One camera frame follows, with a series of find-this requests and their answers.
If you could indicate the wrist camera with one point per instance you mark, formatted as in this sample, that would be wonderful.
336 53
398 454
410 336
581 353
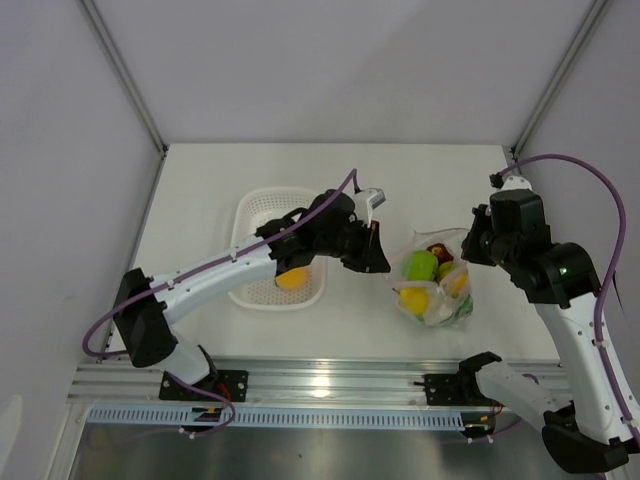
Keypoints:
509 182
366 201

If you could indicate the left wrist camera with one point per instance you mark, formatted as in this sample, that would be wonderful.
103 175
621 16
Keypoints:
366 201

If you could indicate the green lettuce head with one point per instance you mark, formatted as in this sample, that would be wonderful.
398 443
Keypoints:
448 310

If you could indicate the right aluminium frame post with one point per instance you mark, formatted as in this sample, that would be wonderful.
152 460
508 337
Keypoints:
570 56

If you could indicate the orange fruit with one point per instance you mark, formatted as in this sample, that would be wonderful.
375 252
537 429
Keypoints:
294 279

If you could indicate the clear zip top bag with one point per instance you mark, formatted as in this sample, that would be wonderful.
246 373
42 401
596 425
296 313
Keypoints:
452 238

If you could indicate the white slotted cable duct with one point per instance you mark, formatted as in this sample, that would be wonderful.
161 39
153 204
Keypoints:
416 419

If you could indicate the green apple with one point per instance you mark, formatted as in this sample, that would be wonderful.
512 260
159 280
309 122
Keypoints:
422 266

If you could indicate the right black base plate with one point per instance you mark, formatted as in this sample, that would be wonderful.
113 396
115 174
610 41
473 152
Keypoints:
453 390

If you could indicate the yellow mango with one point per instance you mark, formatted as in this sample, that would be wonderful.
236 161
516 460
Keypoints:
453 279

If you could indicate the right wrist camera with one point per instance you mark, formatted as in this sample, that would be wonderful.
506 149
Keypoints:
509 182

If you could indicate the left aluminium frame post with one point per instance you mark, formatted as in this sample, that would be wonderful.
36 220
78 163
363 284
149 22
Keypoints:
117 63

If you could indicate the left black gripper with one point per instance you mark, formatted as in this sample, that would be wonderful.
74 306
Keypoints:
370 253

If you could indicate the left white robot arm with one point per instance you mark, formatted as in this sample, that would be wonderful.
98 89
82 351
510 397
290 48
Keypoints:
147 308

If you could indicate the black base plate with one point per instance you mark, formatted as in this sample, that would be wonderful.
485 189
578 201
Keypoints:
230 384
453 390

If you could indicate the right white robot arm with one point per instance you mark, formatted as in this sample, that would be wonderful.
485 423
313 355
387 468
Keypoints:
596 428

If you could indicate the white perforated plastic basket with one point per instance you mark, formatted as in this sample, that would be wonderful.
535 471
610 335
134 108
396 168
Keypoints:
254 210

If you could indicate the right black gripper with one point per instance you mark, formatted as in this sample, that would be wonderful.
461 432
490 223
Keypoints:
471 250

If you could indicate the aluminium mounting rail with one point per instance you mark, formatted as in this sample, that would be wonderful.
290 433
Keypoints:
276 382

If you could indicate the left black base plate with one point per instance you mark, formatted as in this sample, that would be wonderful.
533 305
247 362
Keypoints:
230 384

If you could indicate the aluminium frame post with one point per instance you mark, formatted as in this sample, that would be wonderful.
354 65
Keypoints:
570 56
117 63

